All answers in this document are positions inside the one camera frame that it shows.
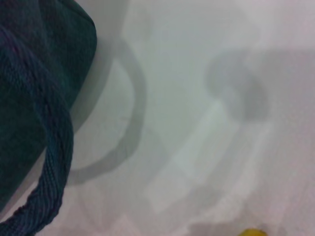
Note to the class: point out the dark teal fabric bag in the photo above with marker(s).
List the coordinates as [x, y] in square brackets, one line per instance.
[32, 86]

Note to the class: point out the yellow banana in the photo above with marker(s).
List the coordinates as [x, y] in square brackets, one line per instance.
[253, 232]

